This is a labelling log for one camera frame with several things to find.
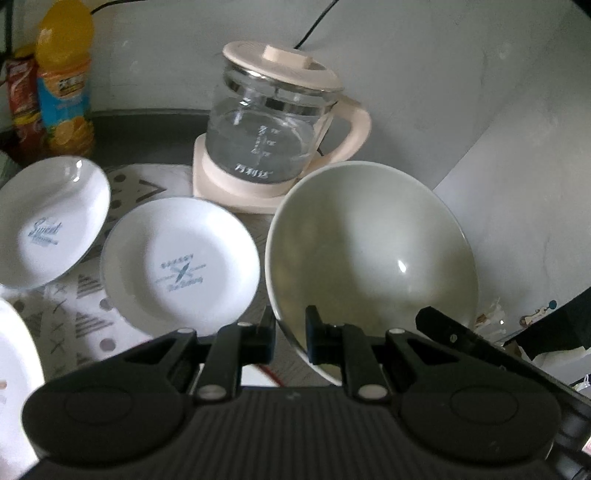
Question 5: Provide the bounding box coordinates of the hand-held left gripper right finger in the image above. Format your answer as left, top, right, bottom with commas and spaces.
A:
305, 305, 463, 401

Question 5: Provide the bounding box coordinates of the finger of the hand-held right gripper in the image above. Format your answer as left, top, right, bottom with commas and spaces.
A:
414, 305, 493, 366

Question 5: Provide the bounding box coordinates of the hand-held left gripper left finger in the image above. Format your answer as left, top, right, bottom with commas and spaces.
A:
113, 305, 278, 402

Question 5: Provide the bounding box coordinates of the plain white bowl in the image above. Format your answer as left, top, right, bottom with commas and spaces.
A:
265, 161, 481, 387

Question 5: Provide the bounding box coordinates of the white plate crossed blue print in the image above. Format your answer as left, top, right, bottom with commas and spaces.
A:
100, 197, 261, 338

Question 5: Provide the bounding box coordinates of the white plate blue script print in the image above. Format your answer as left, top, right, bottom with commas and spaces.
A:
0, 156, 112, 291

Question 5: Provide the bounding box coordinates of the white bowl yellow pattern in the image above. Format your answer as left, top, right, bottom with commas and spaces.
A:
0, 298, 47, 480

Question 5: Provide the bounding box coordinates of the dark object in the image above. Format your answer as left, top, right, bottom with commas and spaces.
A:
501, 285, 591, 363

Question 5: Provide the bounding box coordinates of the beige kettle base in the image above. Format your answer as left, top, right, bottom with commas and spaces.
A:
191, 134, 352, 214

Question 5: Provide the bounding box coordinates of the patterned white cloth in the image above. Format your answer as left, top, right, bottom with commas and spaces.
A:
0, 164, 195, 385

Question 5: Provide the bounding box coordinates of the glass kettle beige lid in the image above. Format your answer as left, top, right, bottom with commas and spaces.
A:
205, 41, 373, 186

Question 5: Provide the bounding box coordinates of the orange juice bottle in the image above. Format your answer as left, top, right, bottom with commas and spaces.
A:
35, 0, 96, 160

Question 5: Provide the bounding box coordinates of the red snack packet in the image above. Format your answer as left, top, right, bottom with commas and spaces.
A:
4, 46, 47, 163

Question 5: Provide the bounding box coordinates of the black kettle cable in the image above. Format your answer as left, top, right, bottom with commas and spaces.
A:
294, 0, 334, 49

